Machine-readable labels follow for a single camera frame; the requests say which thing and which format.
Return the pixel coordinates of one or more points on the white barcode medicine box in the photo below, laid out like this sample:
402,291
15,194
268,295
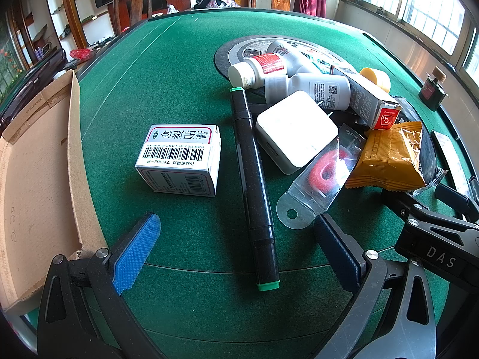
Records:
179,149

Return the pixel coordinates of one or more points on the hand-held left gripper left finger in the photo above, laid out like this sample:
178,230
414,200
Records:
134,254

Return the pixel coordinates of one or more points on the round grey table centre disc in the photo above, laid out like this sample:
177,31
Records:
232,54

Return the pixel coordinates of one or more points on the white carton orange end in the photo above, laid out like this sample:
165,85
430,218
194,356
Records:
366,97

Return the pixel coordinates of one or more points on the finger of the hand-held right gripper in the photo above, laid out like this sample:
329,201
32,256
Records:
402,204
452,196

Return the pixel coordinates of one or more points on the window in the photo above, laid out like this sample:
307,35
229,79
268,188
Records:
430,15

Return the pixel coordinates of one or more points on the green top side table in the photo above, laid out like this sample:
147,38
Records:
33,78

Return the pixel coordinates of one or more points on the white pill bottle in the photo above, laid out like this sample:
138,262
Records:
288,50

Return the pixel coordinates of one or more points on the white plastic bag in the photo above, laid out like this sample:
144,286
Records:
172,9

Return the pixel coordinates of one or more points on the white bottle ribbed cap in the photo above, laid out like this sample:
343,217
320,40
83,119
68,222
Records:
318,89

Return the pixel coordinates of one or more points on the black zipper pouch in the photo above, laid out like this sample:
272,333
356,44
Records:
426,149

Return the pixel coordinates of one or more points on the red plastic bag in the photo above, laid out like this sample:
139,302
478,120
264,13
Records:
80,53

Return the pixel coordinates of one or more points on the blue white tissue packet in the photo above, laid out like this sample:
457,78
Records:
322,61

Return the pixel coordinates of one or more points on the orange snack packet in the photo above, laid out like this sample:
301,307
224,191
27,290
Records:
389,153

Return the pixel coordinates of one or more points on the brown cardboard box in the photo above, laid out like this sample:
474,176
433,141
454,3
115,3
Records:
37,175

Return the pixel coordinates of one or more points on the pile of clothes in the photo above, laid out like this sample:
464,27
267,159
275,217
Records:
217,0

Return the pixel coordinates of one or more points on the white bottle red label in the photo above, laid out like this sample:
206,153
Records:
262,67

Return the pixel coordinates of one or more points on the dark glass perfume bottle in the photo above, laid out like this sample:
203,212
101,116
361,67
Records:
430,91

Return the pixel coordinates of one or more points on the black marker green caps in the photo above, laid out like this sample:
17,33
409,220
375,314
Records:
254,179

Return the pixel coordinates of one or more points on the floral wall painting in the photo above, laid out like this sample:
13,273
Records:
7,63

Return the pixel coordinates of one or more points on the white power adapter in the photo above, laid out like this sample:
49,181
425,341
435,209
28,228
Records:
292,131

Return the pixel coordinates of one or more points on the red brown television cabinet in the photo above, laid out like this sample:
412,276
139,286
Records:
168,0

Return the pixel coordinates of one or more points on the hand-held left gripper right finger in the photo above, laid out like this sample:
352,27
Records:
336,252

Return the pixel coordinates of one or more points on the yellow plastic cylinder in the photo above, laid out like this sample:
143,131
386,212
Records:
378,76

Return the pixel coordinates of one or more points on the clear plastic pink item package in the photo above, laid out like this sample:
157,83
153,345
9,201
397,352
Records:
318,179

